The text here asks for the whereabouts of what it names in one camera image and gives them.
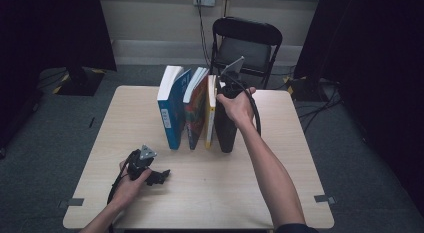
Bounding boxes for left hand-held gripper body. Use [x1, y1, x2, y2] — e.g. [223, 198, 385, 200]
[126, 144, 158, 182]

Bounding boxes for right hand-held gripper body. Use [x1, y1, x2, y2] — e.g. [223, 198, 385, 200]
[215, 55, 250, 101]

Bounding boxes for yellow book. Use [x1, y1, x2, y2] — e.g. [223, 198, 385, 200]
[204, 74, 218, 150]

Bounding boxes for black book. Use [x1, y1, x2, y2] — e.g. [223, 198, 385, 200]
[213, 77, 239, 154]

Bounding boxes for red comic book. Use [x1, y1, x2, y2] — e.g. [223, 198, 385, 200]
[182, 66, 210, 151]

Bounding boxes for blue book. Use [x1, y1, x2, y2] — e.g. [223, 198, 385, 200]
[156, 65, 193, 151]

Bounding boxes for person's right hand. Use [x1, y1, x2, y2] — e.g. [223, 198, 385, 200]
[216, 86, 258, 129]

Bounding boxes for person's left hand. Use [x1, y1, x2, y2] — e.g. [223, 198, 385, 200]
[111, 160, 153, 209]

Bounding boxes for black folding chair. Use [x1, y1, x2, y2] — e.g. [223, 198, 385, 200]
[208, 16, 284, 91]

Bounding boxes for black stand base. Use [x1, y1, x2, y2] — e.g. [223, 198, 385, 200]
[53, 66, 107, 97]
[285, 75, 323, 101]

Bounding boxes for grey tape strip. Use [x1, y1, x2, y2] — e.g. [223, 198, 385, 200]
[58, 197, 85, 209]
[314, 194, 336, 205]

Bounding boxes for black curtain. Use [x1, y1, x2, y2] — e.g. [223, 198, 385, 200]
[0, 0, 118, 141]
[293, 0, 424, 214]

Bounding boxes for person's dark sleeve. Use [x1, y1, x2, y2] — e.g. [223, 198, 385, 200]
[276, 223, 319, 233]

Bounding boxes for left hand-held gripper cable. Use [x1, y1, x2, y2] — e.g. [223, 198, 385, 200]
[106, 149, 141, 233]

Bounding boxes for hand-held gripper cable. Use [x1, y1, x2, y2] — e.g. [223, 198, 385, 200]
[106, 149, 141, 233]
[226, 72, 263, 137]

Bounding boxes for right hand-held gripper cable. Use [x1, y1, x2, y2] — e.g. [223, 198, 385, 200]
[226, 72, 263, 137]

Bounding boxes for black wall socket cable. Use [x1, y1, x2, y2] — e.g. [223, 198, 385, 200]
[197, 0, 214, 72]

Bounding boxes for black floor cables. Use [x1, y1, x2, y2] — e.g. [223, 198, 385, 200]
[296, 77, 344, 134]

